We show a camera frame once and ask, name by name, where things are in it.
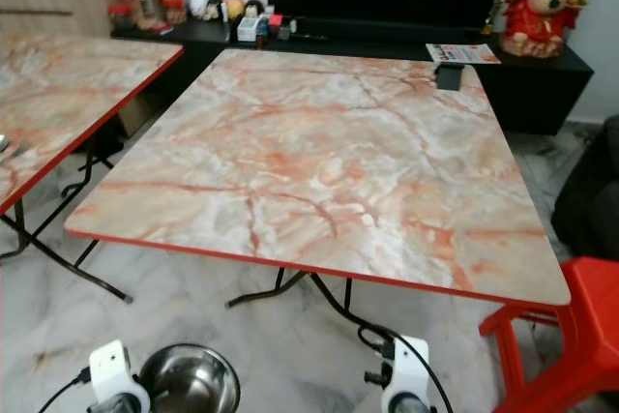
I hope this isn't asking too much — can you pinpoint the large steel bowl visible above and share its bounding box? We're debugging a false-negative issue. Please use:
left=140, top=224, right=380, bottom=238
left=138, top=343, right=241, bottom=413

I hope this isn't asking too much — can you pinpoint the red plastic stool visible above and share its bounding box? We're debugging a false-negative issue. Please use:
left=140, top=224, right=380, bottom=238
left=479, top=256, right=619, bottom=413

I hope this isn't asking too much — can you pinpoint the marble pattern folding table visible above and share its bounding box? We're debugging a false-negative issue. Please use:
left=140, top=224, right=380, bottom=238
left=64, top=48, right=572, bottom=346
left=0, top=31, right=185, bottom=303

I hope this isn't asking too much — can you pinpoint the dark sofa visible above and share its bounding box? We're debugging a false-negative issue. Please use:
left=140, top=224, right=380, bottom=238
left=553, top=115, right=619, bottom=261

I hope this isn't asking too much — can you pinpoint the small black holder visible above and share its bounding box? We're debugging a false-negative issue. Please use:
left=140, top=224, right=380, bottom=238
left=435, top=62, right=467, bottom=92

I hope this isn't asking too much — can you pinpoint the printed paper leaflet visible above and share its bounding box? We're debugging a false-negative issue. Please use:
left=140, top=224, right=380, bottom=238
left=426, top=43, right=502, bottom=65

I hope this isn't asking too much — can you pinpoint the small white box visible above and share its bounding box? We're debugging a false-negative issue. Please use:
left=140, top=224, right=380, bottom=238
left=237, top=16, right=265, bottom=44

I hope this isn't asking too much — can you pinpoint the red laughing Buddha statue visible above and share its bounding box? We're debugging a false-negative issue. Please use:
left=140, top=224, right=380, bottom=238
left=498, top=0, right=597, bottom=58

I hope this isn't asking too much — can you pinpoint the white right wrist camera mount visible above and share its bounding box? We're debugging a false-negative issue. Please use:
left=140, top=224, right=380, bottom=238
left=382, top=336, right=431, bottom=413

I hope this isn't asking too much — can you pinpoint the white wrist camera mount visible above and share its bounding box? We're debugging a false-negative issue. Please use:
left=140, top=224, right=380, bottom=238
left=382, top=336, right=431, bottom=413
left=89, top=339, right=152, bottom=409

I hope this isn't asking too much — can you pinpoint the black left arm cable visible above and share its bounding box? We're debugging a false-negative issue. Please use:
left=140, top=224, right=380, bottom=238
left=39, top=369, right=93, bottom=413

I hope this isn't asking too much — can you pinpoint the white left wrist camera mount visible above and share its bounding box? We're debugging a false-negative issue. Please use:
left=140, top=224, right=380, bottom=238
left=89, top=339, right=152, bottom=409

